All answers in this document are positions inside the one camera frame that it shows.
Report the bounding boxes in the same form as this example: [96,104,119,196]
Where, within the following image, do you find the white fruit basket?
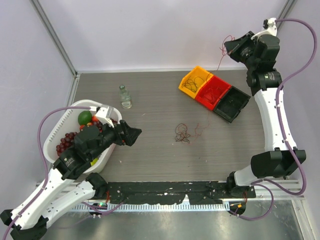
[43,99,122,175]

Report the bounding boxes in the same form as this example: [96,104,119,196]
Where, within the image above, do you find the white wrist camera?
[90,106,114,128]
[250,17,278,40]

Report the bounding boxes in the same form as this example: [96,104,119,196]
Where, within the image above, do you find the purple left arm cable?
[0,106,97,240]

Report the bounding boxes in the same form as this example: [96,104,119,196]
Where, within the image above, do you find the purple grape bunch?
[55,132,78,156]

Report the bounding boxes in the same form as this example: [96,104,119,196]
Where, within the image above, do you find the red brown cables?
[174,122,192,145]

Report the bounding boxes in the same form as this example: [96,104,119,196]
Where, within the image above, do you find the green lime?
[77,110,92,126]

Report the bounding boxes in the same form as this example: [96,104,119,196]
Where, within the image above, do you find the yellow plastic bin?
[178,66,214,99]

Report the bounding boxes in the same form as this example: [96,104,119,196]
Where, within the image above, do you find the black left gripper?
[89,117,142,159]

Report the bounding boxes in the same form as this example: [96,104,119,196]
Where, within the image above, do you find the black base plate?
[91,181,256,205]

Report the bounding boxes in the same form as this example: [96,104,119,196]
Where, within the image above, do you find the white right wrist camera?
[250,17,278,40]

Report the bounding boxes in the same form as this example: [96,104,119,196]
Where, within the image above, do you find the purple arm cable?
[0,106,97,240]
[229,18,317,221]

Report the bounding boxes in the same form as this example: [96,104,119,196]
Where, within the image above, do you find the black plastic bin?
[213,86,251,123]

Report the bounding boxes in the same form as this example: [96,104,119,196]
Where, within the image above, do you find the thin red cable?
[188,34,236,144]

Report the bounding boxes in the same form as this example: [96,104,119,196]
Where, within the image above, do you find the clear glass bottle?
[119,84,132,109]

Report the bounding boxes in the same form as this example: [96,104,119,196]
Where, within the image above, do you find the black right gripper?
[224,31,258,70]

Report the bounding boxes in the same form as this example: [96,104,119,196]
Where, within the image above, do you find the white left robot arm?
[0,120,142,240]

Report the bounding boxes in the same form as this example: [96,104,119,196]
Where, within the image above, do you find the red plastic bin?
[195,75,232,111]

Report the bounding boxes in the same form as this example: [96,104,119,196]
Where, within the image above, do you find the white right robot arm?
[224,31,307,198]

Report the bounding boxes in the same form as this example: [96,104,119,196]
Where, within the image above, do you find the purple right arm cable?
[229,18,317,221]

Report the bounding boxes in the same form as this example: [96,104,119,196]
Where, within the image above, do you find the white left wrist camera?
[90,106,114,128]

